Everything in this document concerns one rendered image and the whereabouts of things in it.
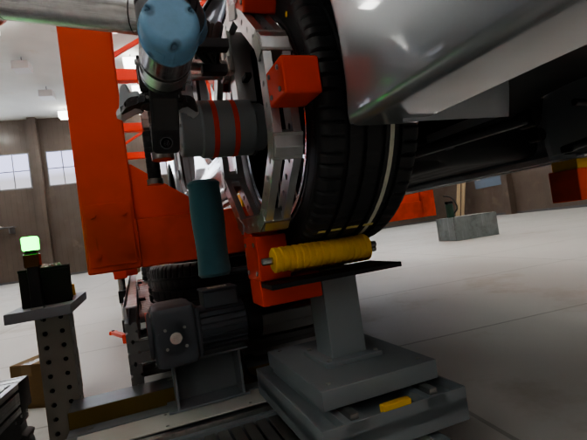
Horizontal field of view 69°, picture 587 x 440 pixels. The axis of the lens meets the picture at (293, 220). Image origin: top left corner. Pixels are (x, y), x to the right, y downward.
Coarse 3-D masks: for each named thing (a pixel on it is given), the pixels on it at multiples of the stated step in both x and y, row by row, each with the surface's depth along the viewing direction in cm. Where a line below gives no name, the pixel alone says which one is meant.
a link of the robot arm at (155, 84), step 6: (138, 60) 63; (144, 72) 63; (144, 78) 65; (150, 78) 63; (186, 78) 66; (150, 84) 65; (156, 84) 64; (162, 84) 64; (168, 84) 64; (174, 84) 64; (180, 84) 66; (162, 90) 66; (168, 90) 66; (174, 90) 67
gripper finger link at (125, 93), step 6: (120, 90) 80; (126, 90) 79; (120, 96) 80; (126, 96) 79; (132, 96) 78; (138, 96) 77; (120, 102) 80; (120, 108) 78; (120, 114) 79; (126, 114) 79; (132, 114) 79
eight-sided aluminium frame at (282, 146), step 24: (240, 24) 96; (264, 24) 94; (264, 48) 84; (288, 48) 86; (264, 72) 85; (216, 96) 128; (264, 96) 87; (288, 120) 87; (288, 144) 85; (240, 168) 133; (288, 168) 91; (240, 192) 132; (264, 192) 95; (288, 192) 93; (240, 216) 119; (264, 216) 97; (288, 216) 98
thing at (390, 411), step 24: (264, 384) 125; (288, 384) 120; (432, 384) 107; (456, 384) 100; (288, 408) 105; (312, 408) 103; (360, 408) 99; (384, 408) 91; (408, 408) 92; (432, 408) 95; (456, 408) 97; (312, 432) 91; (336, 432) 86; (360, 432) 88; (384, 432) 90; (408, 432) 92
